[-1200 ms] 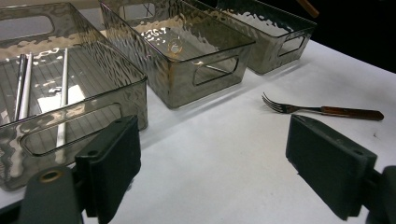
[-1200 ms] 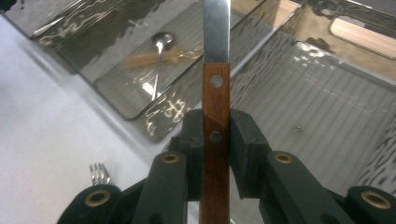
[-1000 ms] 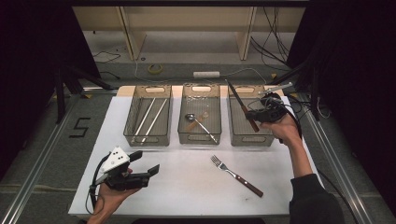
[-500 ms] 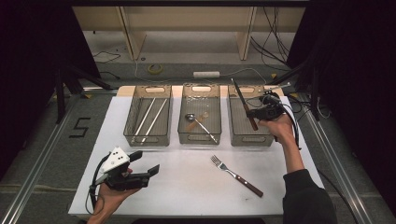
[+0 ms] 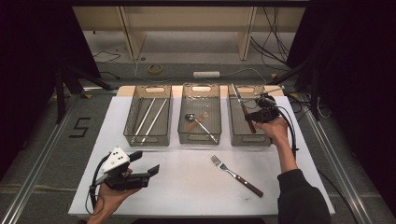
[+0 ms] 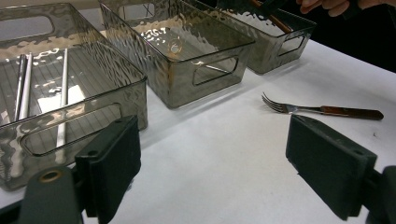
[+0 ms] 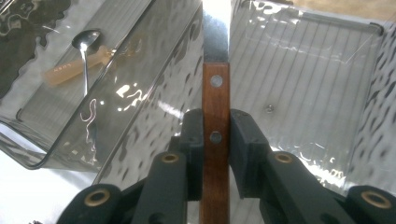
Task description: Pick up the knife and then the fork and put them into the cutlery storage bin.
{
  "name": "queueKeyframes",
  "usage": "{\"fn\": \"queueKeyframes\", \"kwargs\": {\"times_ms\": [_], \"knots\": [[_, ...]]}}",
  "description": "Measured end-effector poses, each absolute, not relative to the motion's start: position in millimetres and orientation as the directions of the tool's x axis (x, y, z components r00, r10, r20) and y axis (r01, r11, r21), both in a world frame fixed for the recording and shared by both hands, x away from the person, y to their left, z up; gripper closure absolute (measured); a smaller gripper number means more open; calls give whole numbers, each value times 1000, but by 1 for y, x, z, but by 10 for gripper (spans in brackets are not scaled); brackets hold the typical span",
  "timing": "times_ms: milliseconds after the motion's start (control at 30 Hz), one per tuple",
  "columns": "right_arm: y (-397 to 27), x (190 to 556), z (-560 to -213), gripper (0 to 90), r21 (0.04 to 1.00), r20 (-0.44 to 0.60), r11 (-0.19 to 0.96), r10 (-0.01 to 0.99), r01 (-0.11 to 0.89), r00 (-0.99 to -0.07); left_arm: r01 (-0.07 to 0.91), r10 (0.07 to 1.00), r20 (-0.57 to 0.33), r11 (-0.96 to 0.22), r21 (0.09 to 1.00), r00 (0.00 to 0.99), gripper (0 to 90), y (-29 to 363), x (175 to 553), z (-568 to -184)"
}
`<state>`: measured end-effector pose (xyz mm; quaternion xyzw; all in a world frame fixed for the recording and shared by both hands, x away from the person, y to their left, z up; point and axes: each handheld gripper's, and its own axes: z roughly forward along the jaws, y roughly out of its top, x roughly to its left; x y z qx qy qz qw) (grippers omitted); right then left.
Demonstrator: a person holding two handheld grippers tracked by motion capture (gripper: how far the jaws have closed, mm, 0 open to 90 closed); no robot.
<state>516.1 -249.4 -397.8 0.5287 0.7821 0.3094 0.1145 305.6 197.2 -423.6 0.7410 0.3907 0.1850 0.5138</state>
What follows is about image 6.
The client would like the metal chopstick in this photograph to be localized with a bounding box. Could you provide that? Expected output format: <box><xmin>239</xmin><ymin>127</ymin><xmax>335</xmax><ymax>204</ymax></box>
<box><xmin>12</xmin><ymin>54</ymin><xmax>28</xmax><ymax>123</ymax></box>

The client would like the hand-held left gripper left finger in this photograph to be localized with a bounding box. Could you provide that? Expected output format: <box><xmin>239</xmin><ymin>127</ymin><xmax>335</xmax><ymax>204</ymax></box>
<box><xmin>18</xmin><ymin>115</ymin><xmax>143</xmax><ymax>224</ymax></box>

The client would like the smoky clear plastic bin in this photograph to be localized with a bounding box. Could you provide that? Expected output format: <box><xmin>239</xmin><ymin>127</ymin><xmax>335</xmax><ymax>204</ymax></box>
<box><xmin>0</xmin><ymin>3</ymin><xmax>149</xmax><ymax>192</ymax></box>
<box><xmin>98</xmin><ymin>0</ymin><xmax>256</xmax><ymax>110</ymax></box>
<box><xmin>186</xmin><ymin>0</ymin><xmax>317</xmax><ymax>76</ymax></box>

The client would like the wooden handled fork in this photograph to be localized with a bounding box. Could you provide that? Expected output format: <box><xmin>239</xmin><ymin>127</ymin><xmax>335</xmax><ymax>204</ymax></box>
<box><xmin>261</xmin><ymin>91</ymin><xmax>385</xmax><ymax>121</ymax></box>

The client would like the white chopstick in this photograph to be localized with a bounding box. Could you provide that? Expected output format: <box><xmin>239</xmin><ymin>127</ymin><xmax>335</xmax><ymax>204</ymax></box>
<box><xmin>18</xmin><ymin>52</ymin><xmax>35</xmax><ymax>121</ymax></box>
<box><xmin>55</xmin><ymin>48</ymin><xmax>70</xmax><ymax>164</ymax></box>

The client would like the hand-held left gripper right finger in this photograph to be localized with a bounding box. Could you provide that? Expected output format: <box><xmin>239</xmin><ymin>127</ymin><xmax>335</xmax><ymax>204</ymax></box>
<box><xmin>285</xmin><ymin>114</ymin><xmax>396</xmax><ymax>224</ymax></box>

